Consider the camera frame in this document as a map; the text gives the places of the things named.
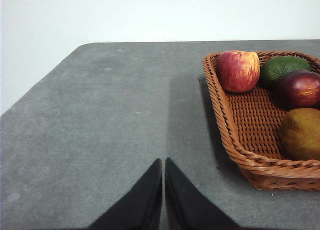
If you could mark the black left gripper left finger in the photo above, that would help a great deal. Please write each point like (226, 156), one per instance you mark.
(142, 205)

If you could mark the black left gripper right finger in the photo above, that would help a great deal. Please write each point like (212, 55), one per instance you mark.
(187, 207)

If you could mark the brown-green kiwi fruit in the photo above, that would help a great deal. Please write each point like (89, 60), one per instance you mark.
(302, 135)

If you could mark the brown wicker basket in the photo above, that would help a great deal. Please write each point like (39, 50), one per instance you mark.
(250, 130)

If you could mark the red and yellow apple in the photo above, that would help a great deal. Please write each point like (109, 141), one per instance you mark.
(238, 71)

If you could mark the dark red apple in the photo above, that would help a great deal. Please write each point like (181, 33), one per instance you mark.
(300, 90)

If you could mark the green avocado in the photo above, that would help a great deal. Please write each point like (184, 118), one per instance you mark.
(282, 67)

